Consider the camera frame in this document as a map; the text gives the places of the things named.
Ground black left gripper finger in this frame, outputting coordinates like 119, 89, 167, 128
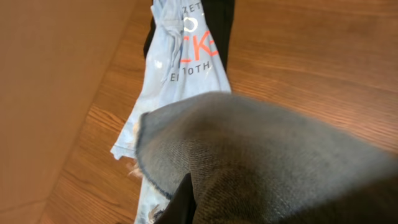
155, 174, 196, 224

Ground blue denim jeans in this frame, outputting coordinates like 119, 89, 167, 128
136, 92, 397, 223

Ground light blue printed t-shirt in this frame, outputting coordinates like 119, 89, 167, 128
110, 0, 233, 224

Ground black garment under t-shirt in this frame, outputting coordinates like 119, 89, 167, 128
144, 0, 235, 75

